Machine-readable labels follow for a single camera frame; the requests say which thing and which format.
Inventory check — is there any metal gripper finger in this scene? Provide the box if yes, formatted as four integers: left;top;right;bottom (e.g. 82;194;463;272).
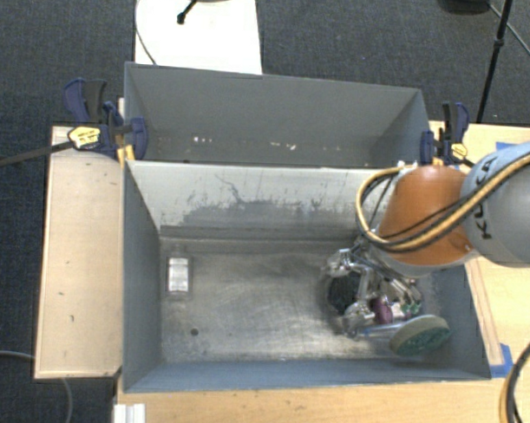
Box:
340;300;378;340
325;247;366;279

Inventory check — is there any purple small object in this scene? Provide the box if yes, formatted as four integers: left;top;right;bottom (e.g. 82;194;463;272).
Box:
371;296;396;327

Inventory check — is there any black round object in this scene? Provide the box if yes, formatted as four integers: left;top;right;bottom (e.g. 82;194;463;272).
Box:
324;272;363;317

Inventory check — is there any green and beige round sponge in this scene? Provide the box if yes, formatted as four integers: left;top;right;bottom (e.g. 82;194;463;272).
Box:
388;313;452;360

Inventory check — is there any grey metal bin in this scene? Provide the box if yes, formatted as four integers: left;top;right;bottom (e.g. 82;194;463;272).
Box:
112;61;503;407

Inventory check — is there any pale wood flat board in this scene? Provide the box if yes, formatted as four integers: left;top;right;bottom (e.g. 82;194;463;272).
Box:
33;124;133;382

